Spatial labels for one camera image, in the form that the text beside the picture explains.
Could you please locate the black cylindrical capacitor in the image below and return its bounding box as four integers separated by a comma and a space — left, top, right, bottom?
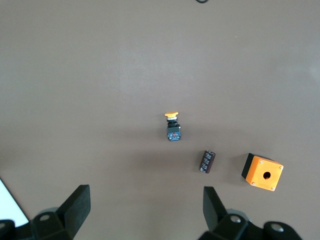
198, 149, 217, 175

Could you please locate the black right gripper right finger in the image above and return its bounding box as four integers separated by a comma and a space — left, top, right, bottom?
198, 186, 251, 240

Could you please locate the orange push button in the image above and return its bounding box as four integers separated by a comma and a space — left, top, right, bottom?
163, 110, 183, 143

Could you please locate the orange button enclosure box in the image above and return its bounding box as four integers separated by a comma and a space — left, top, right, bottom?
240, 152, 285, 193

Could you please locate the white drawer cabinet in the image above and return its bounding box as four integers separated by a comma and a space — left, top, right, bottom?
0, 176, 30, 226

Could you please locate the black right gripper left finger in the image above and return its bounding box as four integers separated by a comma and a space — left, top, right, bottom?
29, 184, 91, 240

